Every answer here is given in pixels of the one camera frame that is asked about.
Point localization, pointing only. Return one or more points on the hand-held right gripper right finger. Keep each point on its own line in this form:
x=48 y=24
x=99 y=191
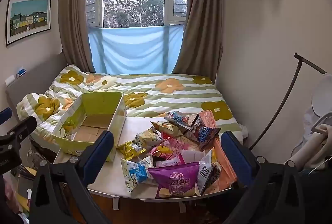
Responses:
x=233 y=156

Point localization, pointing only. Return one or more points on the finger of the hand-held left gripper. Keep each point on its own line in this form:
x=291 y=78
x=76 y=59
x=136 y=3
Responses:
x=22 y=126
x=5 y=114

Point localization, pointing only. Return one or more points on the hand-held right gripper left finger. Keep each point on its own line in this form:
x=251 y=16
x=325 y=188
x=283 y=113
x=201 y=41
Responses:
x=99 y=154

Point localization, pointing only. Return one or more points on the small purple snack packet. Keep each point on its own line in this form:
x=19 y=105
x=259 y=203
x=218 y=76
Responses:
x=203 y=134

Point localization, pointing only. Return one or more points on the silver blue red chip packet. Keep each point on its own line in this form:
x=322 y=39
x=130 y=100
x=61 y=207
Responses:
x=179 y=118

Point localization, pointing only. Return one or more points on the orange floral wafer package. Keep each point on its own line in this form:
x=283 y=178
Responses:
x=224 y=161

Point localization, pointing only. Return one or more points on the yellow envelope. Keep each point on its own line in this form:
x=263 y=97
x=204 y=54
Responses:
x=27 y=171

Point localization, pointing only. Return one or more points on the white crumpled cloth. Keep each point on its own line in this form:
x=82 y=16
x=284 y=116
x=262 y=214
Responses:
x=243 y=130

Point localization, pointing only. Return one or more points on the gold yellow snack packet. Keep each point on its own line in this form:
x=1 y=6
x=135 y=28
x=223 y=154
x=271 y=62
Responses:
x=131 y=150

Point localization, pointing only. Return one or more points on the white black snack packet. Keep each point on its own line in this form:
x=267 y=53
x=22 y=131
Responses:
x=207 y=174

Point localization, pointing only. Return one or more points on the white blue snack packet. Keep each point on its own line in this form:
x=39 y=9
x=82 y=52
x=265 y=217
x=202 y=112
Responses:
x=134 y=174

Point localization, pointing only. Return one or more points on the grey headboard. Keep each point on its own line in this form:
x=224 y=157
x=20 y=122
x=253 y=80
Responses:
x=33 y=84

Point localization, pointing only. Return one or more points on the blue white small object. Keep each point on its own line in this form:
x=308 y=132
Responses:
x=20 y=72

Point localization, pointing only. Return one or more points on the pale yellow snack packet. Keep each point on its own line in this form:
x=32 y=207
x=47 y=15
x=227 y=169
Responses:
x=149 y=137

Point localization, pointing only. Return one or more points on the purple chip packet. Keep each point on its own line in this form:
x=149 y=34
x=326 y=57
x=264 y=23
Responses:
x=176 y=180

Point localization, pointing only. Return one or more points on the pink snack packet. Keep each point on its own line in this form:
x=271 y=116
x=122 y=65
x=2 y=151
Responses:
x=166 y=148

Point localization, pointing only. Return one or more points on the beige gold snack packet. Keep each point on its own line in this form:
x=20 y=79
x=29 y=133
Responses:
x=168 y=128

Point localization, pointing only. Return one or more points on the green striped floral blanket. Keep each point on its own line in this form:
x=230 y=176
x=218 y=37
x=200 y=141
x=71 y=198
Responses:
x=160 y=94

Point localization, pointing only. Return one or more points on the framed house picture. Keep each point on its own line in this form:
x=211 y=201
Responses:
x=28 y=19

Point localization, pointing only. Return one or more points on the white round object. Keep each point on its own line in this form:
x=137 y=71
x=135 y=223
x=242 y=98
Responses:
x=323 y=99

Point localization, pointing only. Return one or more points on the light blue cloth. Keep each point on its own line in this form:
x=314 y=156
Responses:
x=134 y=50

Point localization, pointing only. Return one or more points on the brown curtain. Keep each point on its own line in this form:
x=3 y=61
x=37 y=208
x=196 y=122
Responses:
x=75 y=19
x=202 y=32

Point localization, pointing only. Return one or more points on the white wall switch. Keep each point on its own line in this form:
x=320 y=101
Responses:
x=9 y=80

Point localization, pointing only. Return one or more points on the white tube frame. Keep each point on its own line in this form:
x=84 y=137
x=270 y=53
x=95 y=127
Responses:
x=308 y=147

